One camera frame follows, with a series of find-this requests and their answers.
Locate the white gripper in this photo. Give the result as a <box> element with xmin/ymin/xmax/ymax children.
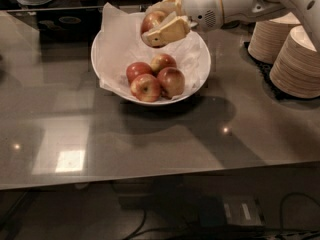
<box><xmin>140</xmin><ymin>0</ymin><xmax>224</xmax><ymax>48</ymax></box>

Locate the red apple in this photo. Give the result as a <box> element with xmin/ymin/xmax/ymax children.
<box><xmin>130</xmin><ymin>74</ymin><xmax>161</xmax><ymax>102</ymax></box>
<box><xmin>140</xmin><ymin>11</ymin><xmax>167</xmax><ymax>34</ymax></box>
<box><xmin>157</xmin><ymin>67</ymin><xmax>185</xmax><ymax>99</ymax></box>
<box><xmin>126</xmin><ymin>62</ymin><xmax>153</xmax><ymax>83</ymax></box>
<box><xmin>150</xmin><ymin>53</ymin><xmax>177</xmax><ymax>74</ymax></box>

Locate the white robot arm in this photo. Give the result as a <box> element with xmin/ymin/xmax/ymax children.
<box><xmin>142</xmin><ymin>0</ymin><xmax>320</xmax><ymax>50</ymax></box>

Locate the white bowl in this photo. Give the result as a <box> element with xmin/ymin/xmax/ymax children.
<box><xmin>90</xmin><ymin>11</ymin><xmax>212</xmax><ymax>107</ymax></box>

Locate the back paper bowl stack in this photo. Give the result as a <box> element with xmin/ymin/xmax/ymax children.
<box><xmin>248</xmin><ymin>13</ymin><xmax>300</xmax><ymax>64</ymax></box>

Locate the paper bowl stack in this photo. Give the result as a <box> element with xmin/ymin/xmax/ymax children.
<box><xmin>270</xmin><ymin>26</ymin><xmax>320</xmax><ymax>99</ymax></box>
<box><xmin>248</xmin><ymin>13</ymin><xmax>300</xmax><ymax>64</ymax></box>

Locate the front paper bowl stack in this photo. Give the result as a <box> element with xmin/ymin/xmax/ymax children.
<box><xmin>270</xmin><ymin>26</ymin><xmax>320</xmax><ymax>99</ymax></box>

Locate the white paper liner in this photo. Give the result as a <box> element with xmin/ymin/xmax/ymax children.
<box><xmin>95</xmin><ymin>2</ymin><xmax>209</xmax><ymax>102</ymax></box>

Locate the black rubber mat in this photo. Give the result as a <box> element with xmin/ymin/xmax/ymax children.
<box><xmin>249</xmin><ymin>55</ymin><xmax>320</xmax><ymax>101</ymax></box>

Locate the grey box under table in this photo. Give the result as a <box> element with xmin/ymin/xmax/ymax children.
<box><xmin>198</xmin><ymin>195</ymin><xmax>265</xmax><ymax>227</ymax></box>

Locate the black cable under table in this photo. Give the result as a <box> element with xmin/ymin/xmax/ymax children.
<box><xmin>119</xmin><ymin>192</ymin><xmax>320</xmax><ymax>240</ymax></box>

